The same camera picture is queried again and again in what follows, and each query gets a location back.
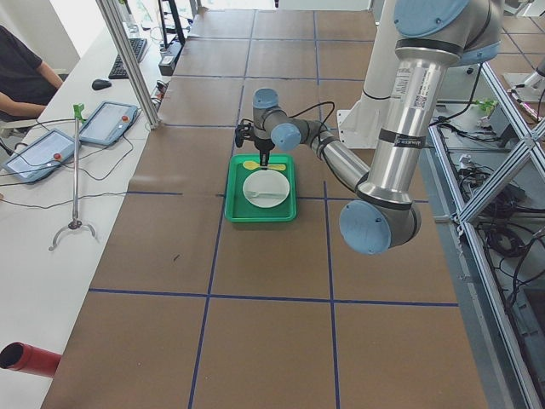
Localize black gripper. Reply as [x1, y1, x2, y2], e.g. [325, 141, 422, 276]
[255, 138, 273, 168]

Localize yellow plastic spoon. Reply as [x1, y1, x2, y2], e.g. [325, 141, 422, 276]
[243, 160, 286, 171]

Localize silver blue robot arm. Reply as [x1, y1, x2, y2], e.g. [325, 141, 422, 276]
[235, 1, 504, 255]

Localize white round plate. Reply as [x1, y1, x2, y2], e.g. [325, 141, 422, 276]
[242, 170, 290, 208]

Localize pale green plastic fork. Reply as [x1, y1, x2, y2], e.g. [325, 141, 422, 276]
[244, 191, 286, 202]

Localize green plastic tray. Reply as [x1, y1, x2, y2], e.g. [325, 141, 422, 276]
[225, 153, 297, 222]

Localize far blue teach pendant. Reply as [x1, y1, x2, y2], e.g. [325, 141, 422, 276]
[79, 101, 138, 147]

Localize blue teach pendant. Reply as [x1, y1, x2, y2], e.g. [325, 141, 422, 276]
[2, 129, 76, 183]
[79, 101, 138, 147]

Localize black keyboard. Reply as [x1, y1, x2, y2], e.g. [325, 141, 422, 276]
[107, 37, 149, 81]

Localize black computer mouse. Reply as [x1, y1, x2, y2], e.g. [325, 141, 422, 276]
[91, 78, 112, 91]

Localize silver reacher grabber tool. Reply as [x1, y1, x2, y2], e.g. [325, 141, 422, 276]
[49, 103, 96, 251]

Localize near blue teach pendant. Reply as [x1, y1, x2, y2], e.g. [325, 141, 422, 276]
[2, 129, 76, 183]

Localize person in black shirt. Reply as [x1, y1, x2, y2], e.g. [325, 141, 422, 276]
[1, 26, 63, 122]

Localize red tube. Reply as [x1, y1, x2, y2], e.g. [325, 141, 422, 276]
[1, 342, 61, 378]

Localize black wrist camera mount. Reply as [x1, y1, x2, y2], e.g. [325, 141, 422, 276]
[234, 118, 255, 148]

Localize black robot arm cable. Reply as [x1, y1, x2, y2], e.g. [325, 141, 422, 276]
[242, 101, 341, 148]

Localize white pedestal base plate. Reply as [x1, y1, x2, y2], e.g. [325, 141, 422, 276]
[336, 94, 387, 149]

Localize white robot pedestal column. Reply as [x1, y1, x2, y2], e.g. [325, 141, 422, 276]
[363, 0, 399, 102]

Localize aluminium frame post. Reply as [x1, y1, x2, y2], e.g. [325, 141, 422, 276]
[96, 0, 160, 130]

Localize aluminium side frame rail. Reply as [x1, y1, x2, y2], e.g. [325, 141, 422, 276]
[421, 59, 545, 409]

